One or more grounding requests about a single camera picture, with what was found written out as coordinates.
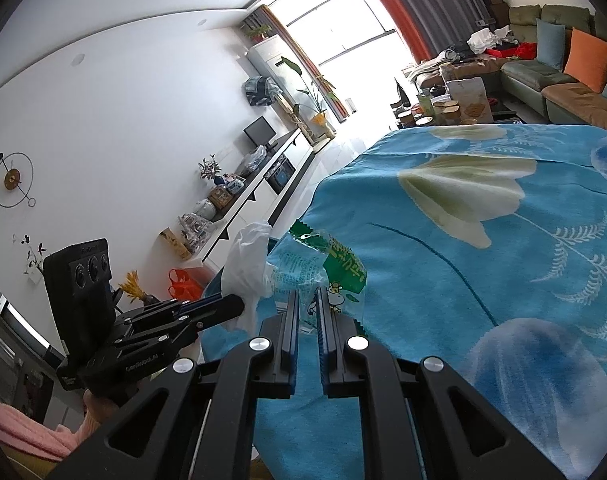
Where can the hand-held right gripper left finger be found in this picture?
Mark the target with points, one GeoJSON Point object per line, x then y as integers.
{"type": "Point", "coordinates": [292, 330]}

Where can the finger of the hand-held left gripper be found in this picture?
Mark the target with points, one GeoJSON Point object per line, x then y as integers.
{"type": "Point", "coordinates": [223, 310]}
{"type": "Point", "coordinates": [158, 308]}

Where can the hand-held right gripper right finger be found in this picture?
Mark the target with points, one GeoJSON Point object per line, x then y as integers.
{"type": "Point", "coordinates": [323, 330]}

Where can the white tissue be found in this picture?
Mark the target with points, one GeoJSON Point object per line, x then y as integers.
{"type": "Point", "coordinates": [248, 260]}

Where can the green printed snack wrapper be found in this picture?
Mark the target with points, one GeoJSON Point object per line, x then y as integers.
{"type": "Point", "coordinates": [333, 265]}

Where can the person's left hand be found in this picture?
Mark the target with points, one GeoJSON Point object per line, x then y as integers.
{"type": "Point", "coordinates": [98, 405]}

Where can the yellow dried flowers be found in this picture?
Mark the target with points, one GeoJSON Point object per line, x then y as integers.
{"type": "Point", "coordinates": [133, 287]}

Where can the orange plastic bag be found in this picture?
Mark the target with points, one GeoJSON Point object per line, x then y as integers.
{"type": "Point", "coordinates": [183, 285]}

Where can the patterned cardboard box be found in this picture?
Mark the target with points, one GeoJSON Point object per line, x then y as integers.
{"type": "Point", "coordinates": [174, 242]}

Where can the white ceramic jar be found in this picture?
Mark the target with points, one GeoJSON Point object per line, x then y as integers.
{"type": "Point", "coordinates": [203, 208]}

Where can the white black tv cabinet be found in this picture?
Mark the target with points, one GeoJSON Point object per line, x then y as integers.
{"type": "Point", "coordinates": [248, 200]}

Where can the wooden box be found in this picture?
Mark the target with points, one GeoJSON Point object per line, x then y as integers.
{"type": "Point", "coordinates": [221, 196]}

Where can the blue floral blanket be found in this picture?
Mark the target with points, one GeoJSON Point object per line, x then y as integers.
{"type": "Point", "coordinates": [433, 270]}

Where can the vase with flowers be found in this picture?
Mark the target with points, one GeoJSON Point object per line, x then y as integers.
{"type": "Point", "coordinates": [211, 167]}

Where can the clear plastic bag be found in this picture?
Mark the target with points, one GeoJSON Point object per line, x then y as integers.
{"type": "Point", "coordinates": [253, 157]}

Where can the black monitor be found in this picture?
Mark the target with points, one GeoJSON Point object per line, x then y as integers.
{"type": "Point", "coordinates": [258, 132]}

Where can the covered standing fan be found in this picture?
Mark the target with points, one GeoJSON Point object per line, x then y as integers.
{"type": "Point", "coordinates": [261, 90]}

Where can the small white floor appliance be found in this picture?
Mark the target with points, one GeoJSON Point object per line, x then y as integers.
{"type": "Point", "coordinates": [351, 105]}

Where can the tall leafy potted plant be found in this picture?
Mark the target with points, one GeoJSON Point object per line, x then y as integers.
{"type": "Point", "coordinates": [313, 95]}

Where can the dark coffee table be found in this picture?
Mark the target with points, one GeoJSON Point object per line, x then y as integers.
{"type": "Point", "coordinates": [413, 115]}

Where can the white standing air conditioner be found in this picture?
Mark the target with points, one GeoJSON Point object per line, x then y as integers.
{"type": "Point", "coordinates": [268, 57]}

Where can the beige paper bag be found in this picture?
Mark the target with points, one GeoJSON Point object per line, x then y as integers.
{"type": "Point", "coordinates": [468, 100]}

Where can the narrow orange grey curtain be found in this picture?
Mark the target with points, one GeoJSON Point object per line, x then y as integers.
{"type": "Point", "coordinates": [293, 45]}

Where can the small potted plant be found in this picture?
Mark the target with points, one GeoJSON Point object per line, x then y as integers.
{"type": "Point", "coordinates": [258, 31]}

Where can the large window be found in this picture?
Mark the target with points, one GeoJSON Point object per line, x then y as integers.
{"type": "Point", "coordinates": [348, 25]}

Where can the pile of clothes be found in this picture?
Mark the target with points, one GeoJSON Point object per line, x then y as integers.
{"type": "Point", "coordinates": [483, 45]}

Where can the green corner sofa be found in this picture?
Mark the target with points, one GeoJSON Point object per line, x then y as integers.
{"type": "Point", "coordinates": [526, 72]}

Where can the brown sofa seat cover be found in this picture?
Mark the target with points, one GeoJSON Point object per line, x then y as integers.
{"type": "Point", "coordinates": [578, 97]}

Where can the brown cardboard boxes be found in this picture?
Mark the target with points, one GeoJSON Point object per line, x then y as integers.
{"type": "Point", "coordinates": [496, 5]}

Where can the orange cushion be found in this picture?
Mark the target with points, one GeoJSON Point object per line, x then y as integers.
{"type": "Point", "coordinates": [588, 62]}

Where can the flower wall decal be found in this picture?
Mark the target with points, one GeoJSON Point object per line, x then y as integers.
{"type": "Point", "coordinates": [31, 255]}

